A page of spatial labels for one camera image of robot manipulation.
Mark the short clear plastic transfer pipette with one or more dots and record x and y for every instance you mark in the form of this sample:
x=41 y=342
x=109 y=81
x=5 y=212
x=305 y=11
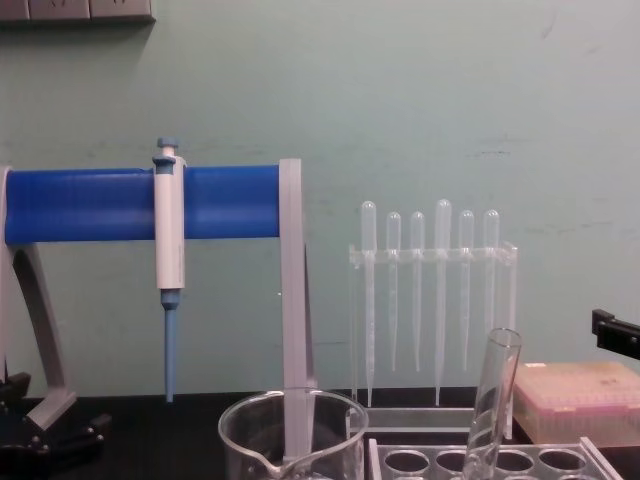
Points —
x=417 y=230
x=491 y=230
x=466 y=230
x=393 y=230

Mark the pipette tip box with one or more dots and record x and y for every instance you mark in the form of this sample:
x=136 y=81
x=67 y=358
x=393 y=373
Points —
x=575 y=395

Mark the clear acrylic pipette rack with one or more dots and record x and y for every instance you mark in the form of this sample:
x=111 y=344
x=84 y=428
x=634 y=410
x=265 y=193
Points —
x=425 y=417

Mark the white and blue micropipette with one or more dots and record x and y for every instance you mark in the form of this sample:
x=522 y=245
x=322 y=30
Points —
x=169 y=235

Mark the clear acrylic test tube rack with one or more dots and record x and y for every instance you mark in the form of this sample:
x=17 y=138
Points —
x=590 y=450

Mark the clear glass test tube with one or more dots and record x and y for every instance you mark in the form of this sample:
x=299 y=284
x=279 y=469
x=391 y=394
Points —
x=492 y=390

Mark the clear glass beaker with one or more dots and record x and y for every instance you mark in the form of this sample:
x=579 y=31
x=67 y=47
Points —
x=250 y=435

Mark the black table cloth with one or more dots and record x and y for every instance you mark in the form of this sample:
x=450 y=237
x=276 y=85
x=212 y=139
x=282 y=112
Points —
x=150 y=440

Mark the blue and grey pipette stand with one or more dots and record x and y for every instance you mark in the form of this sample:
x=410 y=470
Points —
x=100 y=205

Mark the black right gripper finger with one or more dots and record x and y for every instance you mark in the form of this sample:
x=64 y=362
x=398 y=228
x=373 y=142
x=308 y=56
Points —
x=617 y=335

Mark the grey wall socket panel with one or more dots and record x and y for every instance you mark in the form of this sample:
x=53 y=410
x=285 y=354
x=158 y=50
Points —
x=75 y=10

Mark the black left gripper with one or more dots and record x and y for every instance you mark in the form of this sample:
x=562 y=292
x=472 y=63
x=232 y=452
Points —
x=17 y=455

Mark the long clear plastic transfer pipette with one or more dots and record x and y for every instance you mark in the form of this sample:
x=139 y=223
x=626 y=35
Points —
x=369 y=225
x=442 y=225

